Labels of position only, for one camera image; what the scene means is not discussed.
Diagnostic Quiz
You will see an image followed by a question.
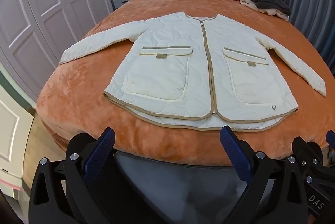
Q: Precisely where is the white quilted jacket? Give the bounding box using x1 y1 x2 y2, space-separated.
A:
59 12 327 133

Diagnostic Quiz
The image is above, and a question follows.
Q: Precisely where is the blue-grey curtain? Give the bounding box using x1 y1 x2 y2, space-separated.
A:
281 0 335 67

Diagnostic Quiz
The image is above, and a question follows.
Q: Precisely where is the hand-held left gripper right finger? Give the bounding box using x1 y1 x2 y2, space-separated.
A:
220 125 307 224

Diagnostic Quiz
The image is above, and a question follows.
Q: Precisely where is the grey garment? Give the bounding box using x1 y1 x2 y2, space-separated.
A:
249 0 292 18

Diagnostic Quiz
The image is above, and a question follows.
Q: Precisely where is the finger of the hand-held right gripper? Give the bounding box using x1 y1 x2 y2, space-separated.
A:
326 130 335 152
291 136 325 189

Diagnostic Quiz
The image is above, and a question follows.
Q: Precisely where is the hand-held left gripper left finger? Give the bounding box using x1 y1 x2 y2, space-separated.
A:
28 128 116 224

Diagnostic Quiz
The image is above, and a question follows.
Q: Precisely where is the orange plush blanket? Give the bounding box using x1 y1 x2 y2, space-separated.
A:
36 0 331 166

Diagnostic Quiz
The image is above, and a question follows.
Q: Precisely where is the white door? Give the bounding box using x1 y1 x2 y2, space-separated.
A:
0 83 36 200

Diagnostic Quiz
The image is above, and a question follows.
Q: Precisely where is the blue nightstand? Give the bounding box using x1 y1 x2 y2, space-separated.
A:
111 0 137 11

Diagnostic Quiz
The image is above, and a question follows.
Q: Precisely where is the dark grey bed frame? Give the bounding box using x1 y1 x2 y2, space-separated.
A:
54 132 330 224

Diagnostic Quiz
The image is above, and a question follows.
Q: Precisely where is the white wardrobe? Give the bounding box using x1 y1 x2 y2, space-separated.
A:
0 0 118 103

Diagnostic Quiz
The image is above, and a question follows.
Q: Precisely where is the cream garment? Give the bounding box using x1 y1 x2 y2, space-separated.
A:
240 0 290 21

